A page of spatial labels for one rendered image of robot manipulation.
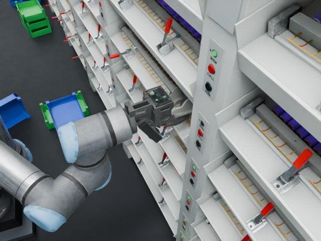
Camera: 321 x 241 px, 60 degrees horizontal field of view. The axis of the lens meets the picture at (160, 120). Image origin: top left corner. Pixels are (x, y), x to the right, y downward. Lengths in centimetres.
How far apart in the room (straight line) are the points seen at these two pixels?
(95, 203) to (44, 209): 101
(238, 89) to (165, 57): 27
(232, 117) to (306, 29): 23
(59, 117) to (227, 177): 151
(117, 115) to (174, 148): 37
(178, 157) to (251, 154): 45
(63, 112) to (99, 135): 140
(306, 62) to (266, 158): 20
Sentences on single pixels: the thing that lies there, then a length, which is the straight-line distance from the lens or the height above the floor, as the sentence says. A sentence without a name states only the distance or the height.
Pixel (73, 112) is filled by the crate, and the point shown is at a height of 7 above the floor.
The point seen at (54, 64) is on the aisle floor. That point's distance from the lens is 263.
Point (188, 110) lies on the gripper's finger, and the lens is 75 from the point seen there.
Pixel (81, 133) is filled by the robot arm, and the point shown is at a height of 102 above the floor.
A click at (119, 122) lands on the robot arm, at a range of 66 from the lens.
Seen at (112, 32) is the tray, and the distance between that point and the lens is 117.
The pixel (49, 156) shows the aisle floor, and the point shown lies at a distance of 195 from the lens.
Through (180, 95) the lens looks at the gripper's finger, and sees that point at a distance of 78.
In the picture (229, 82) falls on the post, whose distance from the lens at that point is 50.
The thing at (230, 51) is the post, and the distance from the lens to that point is 47.
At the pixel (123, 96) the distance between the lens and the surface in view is 140.
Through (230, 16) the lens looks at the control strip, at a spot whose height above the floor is 130.
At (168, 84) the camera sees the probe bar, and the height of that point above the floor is 93.
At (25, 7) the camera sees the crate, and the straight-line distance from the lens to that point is 325.
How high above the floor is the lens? 151
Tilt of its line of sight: 49 degrees down
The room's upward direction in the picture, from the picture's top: straight up
